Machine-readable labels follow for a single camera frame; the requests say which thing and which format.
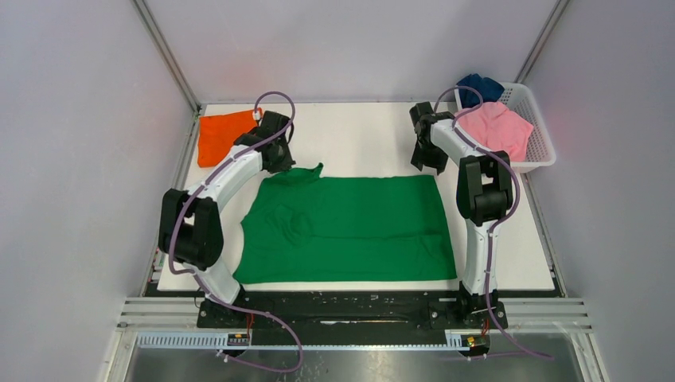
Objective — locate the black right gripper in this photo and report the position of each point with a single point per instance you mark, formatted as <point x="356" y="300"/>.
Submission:
<point x="419" y="159"/>

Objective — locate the white plastic laundry basket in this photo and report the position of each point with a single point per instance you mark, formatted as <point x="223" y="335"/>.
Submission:
<point x="540" y="151"/>

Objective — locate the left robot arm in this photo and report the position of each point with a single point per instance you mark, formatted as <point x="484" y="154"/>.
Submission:
<point x="190" y="231"/>

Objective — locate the corner aluminium post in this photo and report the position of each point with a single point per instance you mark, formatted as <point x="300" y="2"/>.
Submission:
<point x="165" y="52"/>
<point x="544" y="35"/>

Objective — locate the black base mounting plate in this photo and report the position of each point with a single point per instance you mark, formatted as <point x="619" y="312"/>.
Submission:
<point x="411" y="306"/>

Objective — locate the pink t-shirt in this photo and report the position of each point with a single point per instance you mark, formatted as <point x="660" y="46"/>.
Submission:
<point x="496" y="127"/>

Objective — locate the right corner aluminium post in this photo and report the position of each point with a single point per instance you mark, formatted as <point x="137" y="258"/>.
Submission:
<point x="544" y="35"/>

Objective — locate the green t-shirt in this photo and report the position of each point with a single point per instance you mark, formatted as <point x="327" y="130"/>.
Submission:
<point x="306" y="227"/>

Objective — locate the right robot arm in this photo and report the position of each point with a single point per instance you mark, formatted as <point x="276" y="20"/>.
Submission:
<point x="484" y="198"/>

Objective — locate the navy blue t-shirt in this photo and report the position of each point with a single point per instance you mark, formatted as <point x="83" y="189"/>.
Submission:
<point x="489" y="89"/>

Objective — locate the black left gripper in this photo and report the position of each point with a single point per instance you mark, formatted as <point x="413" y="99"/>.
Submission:
<point x="286" y="162"/>

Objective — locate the folded orange t-shirt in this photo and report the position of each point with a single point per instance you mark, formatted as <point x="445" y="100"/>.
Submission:
<point x="218" y="133"/>

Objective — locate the aluminium front frame rail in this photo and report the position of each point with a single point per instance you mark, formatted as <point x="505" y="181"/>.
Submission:
<point x="176" y="323"/>

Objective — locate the left corner aluminium post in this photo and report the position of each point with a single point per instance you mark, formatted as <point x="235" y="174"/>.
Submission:
<point x="165" y="52"/>

